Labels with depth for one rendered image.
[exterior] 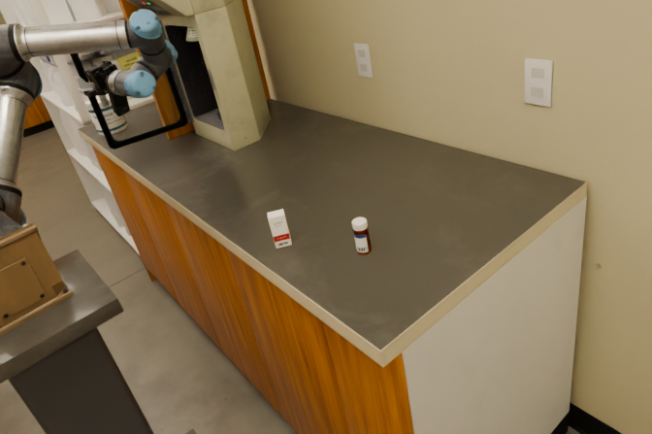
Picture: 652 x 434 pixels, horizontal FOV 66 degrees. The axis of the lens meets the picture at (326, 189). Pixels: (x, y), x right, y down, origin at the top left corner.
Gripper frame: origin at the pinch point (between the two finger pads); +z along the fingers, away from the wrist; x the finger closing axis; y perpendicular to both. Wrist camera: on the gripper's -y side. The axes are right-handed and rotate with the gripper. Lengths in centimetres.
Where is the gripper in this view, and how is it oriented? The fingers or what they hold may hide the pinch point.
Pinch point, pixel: (93, 85)
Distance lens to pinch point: 183.7
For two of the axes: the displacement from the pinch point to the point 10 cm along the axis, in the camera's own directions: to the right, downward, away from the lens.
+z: -7.4, -1.8, 6.4
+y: -2.8, -7.9, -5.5
